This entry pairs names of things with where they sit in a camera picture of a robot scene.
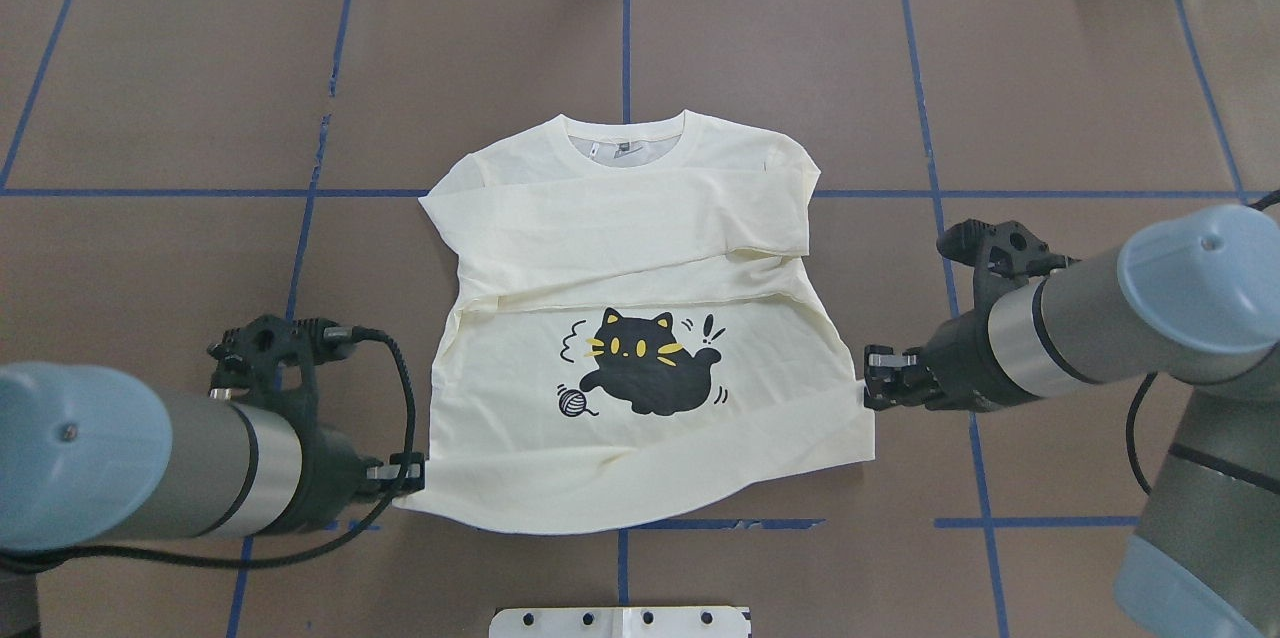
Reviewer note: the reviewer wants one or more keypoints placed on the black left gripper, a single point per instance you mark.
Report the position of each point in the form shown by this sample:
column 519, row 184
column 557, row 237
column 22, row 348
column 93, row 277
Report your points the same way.
column 334, row 479

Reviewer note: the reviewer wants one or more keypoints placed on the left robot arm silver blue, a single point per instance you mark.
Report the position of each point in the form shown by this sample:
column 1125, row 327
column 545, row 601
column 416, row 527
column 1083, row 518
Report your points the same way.
column 98, row 464

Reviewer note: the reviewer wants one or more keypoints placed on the cream long-sleeve cat shirt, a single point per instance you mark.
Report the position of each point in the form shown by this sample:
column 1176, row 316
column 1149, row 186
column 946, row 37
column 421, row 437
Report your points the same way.
column 634, row 335

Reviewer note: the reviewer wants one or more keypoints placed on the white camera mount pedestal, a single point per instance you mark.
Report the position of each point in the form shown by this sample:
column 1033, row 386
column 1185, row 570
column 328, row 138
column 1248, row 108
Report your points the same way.
column 624, row 621

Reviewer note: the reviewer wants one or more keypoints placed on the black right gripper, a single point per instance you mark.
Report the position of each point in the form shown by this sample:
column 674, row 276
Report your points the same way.
column 962, row 364

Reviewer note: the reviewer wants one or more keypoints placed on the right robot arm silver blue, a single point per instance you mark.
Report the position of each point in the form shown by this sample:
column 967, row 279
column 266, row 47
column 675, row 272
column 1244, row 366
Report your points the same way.
column 1194, row 298

